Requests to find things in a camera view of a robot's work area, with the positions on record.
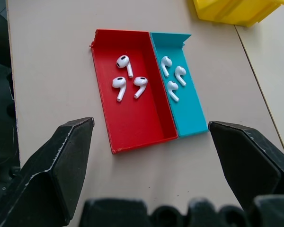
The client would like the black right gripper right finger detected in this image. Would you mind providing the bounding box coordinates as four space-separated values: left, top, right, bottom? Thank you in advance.
208 121 284 211

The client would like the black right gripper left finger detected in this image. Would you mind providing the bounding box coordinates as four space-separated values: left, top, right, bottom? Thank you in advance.
0 117 95 227

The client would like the yellow plastic bin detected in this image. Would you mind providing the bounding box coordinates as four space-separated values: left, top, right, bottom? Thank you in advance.
193 0 284 28

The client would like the cyan plastic tray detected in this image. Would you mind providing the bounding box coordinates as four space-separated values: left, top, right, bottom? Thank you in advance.
149 31 209 138

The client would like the dark robot body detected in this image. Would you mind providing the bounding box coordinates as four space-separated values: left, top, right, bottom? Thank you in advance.
0 7 21 204

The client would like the white earbud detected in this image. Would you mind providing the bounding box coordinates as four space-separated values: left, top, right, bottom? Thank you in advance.
133 76 149 99
112 76 127 103
174 66 187 87
160 56 173 78
115 55 134 79
167 80 180 103

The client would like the red plastic tray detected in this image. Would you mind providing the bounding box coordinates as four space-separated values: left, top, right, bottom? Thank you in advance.
89 28 179 155

